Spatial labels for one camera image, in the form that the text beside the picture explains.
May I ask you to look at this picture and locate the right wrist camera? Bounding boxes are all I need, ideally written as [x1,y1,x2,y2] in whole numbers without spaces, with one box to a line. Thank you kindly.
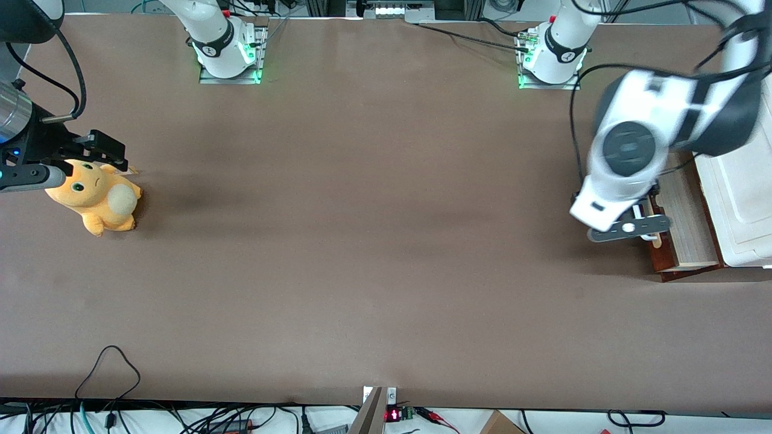
[0,163,66,194]

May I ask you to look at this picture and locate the dark brown wooden drawer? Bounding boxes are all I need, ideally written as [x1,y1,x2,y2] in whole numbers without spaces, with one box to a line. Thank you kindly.
[648,171,723,273]

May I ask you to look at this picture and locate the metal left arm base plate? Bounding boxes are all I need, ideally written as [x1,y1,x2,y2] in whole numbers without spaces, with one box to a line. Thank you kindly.
[517,29,582,91]

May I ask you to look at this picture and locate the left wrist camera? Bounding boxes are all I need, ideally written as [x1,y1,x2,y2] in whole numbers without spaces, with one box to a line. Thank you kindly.
[587,214,672,244]

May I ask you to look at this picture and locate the black power adapter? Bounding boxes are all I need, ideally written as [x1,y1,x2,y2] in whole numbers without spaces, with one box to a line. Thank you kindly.
[205,418,256,434]

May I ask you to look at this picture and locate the brown cardboard box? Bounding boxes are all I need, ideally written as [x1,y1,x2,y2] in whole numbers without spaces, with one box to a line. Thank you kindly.
[479,410,527,434]

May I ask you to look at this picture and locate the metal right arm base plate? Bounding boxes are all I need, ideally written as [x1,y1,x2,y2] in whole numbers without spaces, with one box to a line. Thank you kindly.
[198,25,268,86]

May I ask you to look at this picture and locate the orange plush toy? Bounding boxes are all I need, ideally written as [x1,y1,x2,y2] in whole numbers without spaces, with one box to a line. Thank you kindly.
[45,159,143,237]

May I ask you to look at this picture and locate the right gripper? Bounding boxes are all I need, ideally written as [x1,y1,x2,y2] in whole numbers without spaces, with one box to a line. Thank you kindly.
[2,104,129,173]

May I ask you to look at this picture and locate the grey metal camera mount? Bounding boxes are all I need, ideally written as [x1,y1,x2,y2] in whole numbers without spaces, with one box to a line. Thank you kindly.
[348,386,399,434]

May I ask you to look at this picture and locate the white-topped wooden cabinet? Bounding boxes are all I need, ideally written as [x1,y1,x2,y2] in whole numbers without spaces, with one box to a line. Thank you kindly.
[659,60,772,283]

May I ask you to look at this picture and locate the red clip lead wires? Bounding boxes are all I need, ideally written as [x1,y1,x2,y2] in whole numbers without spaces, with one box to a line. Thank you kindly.
[415,407,460,433]

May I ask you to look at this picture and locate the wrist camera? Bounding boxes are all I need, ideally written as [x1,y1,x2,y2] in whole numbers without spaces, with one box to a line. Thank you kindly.
[587,214,672,244]
[0,163,66,194]

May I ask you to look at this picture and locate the black looped cable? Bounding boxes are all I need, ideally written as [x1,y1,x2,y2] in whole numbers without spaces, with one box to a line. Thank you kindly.
[74,345,142,403]

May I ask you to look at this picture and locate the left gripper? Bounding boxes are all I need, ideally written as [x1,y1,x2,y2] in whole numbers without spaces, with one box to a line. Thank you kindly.
[569,178,663,233]

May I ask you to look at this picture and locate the white power strip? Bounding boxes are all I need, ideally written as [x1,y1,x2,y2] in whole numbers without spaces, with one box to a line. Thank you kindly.
[373,2,436,17]

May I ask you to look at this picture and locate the black cable to arm base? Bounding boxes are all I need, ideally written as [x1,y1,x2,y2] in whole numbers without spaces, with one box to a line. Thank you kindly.
[415,22,533,54]

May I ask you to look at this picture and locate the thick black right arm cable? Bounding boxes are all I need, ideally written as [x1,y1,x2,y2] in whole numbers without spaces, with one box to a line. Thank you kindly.
[41,27,88,124]

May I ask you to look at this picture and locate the black flat coiled cable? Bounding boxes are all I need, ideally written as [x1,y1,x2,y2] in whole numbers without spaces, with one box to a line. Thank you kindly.
[607,409,668,430]

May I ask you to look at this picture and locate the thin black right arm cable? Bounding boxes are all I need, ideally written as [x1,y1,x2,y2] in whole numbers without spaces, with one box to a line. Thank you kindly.
[5,41,82,115]

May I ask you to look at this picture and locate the white drawer handle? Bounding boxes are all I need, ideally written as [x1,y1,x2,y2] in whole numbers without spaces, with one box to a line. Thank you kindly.
[638,199,662,243]

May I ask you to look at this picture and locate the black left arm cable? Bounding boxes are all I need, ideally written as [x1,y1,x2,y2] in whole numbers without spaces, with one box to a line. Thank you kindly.
[569,0,755,189]

